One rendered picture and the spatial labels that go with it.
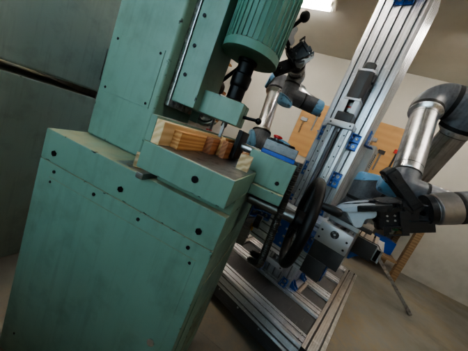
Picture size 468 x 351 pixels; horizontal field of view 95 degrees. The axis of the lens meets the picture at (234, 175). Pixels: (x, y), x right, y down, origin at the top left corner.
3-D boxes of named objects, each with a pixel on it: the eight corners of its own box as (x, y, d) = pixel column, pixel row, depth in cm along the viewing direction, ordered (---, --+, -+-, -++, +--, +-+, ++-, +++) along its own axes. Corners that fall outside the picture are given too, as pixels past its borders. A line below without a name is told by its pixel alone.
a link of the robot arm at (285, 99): (299, 111, 101) (309, 88, 99) (278, 101, 99) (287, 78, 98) (293, 112, 109) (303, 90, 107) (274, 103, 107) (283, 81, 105)
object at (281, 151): (293, 164, 59) (301, 145, 58) (257, 150, 62) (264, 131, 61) (293, 163, 72) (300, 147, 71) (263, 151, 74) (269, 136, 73)
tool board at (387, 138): (413, 200, 309) (447, 141, 293) (284, 148, 376) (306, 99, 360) (411, 200, 313) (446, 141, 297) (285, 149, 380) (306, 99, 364)
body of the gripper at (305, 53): (304, 33, 79) (303, 49, 91) (283, 48, 81) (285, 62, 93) (315, 51, 79) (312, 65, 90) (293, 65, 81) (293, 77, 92)
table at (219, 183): (269, 234, 38) (284, 203, 37) (134, 166, 45) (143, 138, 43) (284, 187, 96) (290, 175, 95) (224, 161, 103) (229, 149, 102)
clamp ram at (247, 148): (250, 166, 64) (262, 138, 63) (228, 157, 66) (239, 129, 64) (255, 165, 73) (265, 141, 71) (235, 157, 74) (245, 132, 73)
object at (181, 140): (176, 150, 46) (182, 132, 46) (168, 146, 47) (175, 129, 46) (242, 154, 106) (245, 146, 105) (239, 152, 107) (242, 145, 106)
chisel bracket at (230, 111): (234, 131, 65) (244, 104, 63) (194, 115, 68) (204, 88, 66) (239, 134, 72) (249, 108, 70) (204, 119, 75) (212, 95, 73)
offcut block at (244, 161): (246, 173, 54) (253, 158, 53) (235, 168, 54) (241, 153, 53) (248, 170, 57) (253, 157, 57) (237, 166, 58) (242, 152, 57)
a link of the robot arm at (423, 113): (425, 68, 74) (386, 181, 58) (464, 76, 70) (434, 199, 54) (406, 95, 84) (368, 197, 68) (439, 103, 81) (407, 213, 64)
